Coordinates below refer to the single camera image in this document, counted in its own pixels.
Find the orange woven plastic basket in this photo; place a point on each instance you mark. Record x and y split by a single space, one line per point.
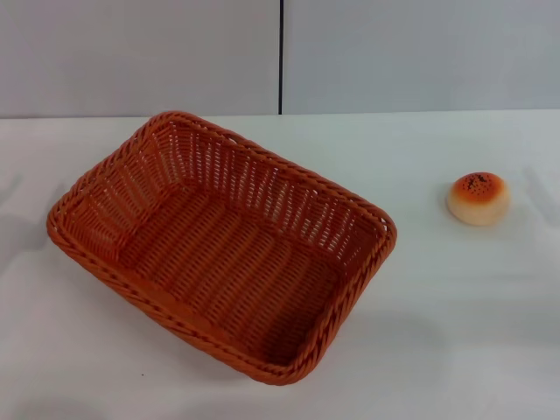
227 271

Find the black vertical wall strip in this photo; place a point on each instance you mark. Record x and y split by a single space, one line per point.
280 57

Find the round toasted bread bun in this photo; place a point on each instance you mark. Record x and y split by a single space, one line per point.
479 205

